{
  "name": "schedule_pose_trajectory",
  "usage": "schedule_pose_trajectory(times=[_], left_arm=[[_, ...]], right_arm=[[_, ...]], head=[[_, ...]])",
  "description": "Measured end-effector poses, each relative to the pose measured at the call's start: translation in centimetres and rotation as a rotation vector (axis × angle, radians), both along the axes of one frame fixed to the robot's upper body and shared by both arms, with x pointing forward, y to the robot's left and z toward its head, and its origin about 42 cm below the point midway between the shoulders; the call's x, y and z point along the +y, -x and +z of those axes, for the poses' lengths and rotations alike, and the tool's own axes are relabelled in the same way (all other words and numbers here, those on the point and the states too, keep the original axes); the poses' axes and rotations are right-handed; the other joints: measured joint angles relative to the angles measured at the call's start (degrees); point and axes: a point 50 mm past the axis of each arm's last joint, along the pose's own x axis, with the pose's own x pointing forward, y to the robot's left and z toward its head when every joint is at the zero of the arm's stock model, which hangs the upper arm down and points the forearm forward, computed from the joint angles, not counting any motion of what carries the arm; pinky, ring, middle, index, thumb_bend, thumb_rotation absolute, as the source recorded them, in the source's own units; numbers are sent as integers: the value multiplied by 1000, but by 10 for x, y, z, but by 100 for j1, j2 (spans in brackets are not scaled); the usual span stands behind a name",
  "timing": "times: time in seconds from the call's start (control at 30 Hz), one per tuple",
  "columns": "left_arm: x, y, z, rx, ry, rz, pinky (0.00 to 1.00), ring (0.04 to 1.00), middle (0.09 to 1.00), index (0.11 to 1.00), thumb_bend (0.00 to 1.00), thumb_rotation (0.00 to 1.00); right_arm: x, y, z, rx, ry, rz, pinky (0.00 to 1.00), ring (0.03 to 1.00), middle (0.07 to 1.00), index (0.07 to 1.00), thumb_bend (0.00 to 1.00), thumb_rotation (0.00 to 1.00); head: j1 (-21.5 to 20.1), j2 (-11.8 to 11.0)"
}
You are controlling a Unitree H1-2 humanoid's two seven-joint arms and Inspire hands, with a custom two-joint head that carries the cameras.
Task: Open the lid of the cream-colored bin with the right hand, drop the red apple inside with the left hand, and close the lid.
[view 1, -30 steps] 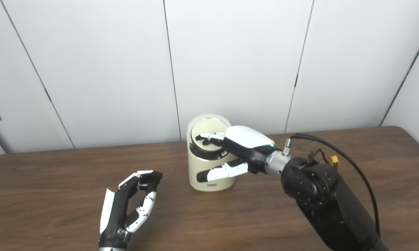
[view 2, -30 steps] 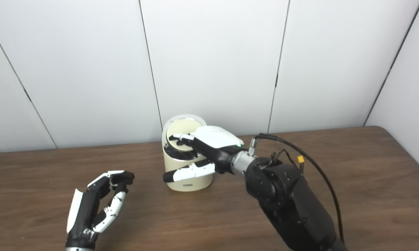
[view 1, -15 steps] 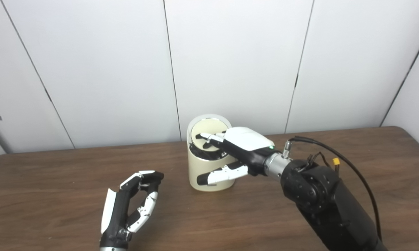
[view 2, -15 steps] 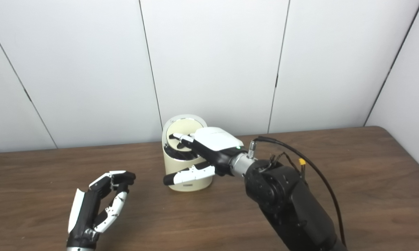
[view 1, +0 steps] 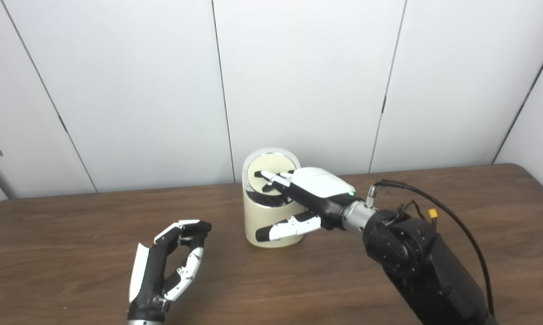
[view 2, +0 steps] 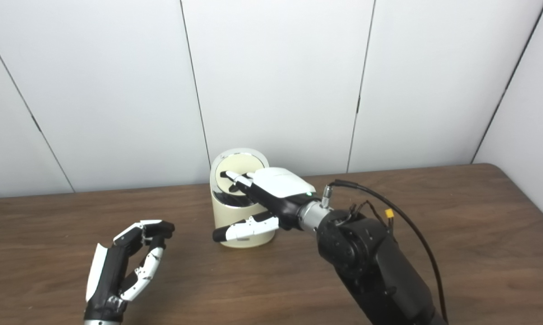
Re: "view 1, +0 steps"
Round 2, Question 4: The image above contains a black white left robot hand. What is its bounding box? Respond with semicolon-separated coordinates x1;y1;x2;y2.
128;219;213;322

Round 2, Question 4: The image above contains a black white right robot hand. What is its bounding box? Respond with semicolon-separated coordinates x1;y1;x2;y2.
255;167;357;242

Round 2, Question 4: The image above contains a cream round bin lid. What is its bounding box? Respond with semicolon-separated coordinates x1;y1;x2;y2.
247;153;300;195

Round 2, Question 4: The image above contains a cream-colored bin body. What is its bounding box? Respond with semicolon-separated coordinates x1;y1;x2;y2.
242;148;306;248

